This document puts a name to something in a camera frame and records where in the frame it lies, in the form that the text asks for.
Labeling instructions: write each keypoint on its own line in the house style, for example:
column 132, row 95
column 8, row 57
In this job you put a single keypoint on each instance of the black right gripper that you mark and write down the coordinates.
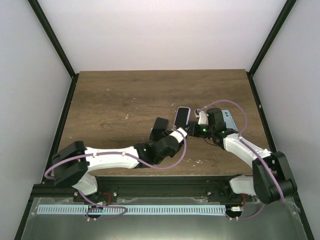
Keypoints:
column 193, row 125

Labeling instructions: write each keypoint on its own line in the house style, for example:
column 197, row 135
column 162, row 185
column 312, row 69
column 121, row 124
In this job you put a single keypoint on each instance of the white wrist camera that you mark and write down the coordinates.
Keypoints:
column 179, row 134
column 201, row 116

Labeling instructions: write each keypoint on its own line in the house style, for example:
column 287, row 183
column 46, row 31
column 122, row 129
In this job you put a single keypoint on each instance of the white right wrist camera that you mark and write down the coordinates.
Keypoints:
column 201, row 116

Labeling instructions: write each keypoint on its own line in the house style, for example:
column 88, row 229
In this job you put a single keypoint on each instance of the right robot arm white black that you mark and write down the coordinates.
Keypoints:
column 271, row 180

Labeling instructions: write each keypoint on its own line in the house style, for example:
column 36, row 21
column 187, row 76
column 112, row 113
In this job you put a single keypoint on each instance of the black frame post left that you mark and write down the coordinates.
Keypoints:
column 43, row 20

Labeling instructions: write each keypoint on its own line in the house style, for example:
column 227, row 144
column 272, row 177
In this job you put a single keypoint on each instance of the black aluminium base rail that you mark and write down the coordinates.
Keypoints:
column 214, row 188

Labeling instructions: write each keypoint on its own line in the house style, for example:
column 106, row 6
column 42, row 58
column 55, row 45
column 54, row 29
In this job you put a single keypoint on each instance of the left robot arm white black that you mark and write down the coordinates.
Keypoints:
column 72, row 166

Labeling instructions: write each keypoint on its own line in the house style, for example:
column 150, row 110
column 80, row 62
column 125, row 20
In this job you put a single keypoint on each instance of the black frame post right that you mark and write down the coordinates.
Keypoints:
column 280, row 20

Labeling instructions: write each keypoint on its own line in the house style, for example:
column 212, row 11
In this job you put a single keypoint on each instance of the light blue phone case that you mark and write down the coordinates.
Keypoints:
column 228, row 119

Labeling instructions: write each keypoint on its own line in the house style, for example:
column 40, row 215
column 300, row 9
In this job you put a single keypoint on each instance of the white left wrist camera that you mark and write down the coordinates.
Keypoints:
column 179, row 134

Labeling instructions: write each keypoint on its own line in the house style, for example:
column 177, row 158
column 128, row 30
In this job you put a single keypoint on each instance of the teal phone black screen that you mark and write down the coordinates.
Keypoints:
column 159, row 129

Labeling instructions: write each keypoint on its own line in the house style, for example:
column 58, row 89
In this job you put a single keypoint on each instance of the black frame post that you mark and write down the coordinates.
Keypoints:
column 280, row 20
column 43, row 20

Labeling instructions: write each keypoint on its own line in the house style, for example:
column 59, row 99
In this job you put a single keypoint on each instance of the light blue slotted cable duct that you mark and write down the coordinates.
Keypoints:
column 206, row 210

